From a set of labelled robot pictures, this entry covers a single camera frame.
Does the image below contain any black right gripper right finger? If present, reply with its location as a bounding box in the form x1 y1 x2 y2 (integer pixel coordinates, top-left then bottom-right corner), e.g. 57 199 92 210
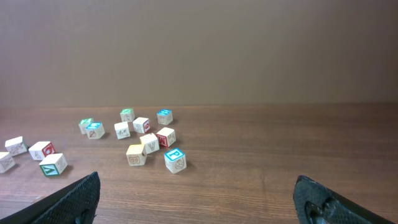
293 175 393 224

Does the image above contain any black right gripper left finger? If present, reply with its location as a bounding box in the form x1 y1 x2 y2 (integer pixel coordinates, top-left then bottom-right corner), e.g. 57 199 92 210
1 172 101 224

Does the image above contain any red G wooden block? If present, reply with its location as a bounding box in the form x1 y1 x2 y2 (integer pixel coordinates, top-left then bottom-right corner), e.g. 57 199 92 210
28 141 56 161

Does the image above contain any yellow top wooden block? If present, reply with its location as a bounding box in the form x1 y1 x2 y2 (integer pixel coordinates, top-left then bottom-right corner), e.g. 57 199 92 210
126 144 147 166

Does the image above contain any plain A wooden block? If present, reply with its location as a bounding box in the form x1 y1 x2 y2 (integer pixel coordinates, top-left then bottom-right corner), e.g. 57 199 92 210
140 133 160 154

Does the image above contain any red M wooden block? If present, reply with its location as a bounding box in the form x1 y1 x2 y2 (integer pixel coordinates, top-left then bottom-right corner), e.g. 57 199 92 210
156 127 176 147

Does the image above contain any green V wooden block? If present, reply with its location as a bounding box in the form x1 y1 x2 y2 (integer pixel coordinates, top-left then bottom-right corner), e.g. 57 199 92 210
39 153 68 177

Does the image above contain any blue top left block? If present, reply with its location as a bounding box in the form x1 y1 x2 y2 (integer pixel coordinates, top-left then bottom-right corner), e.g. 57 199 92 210
86 122 105 139

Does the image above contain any green top left block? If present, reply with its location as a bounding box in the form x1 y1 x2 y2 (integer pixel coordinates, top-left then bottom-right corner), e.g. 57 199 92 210
78 118 93 134

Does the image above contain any plain wooden block left edge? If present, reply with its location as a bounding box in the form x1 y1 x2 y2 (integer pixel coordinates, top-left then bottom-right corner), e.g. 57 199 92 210
0 152 16 174

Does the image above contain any plain wooden block far left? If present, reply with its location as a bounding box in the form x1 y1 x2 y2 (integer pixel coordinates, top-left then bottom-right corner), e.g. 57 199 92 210
4 136 28 156

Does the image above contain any plain animal wooden block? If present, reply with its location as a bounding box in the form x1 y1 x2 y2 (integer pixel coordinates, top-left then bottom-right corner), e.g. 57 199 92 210
114 121 131 139

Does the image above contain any red side 2 block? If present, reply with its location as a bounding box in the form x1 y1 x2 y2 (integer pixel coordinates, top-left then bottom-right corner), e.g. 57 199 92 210
132 117 150 134

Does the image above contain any green top far block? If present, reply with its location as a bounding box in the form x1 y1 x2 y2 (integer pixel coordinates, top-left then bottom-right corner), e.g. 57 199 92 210
120 108 135 122

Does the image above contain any blue P wooden block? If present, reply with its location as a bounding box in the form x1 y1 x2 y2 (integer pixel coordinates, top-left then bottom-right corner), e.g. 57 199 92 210
164 148 187 174

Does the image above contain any blue top far block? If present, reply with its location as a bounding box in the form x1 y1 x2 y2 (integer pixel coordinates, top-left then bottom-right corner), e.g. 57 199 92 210
157 109 173 125

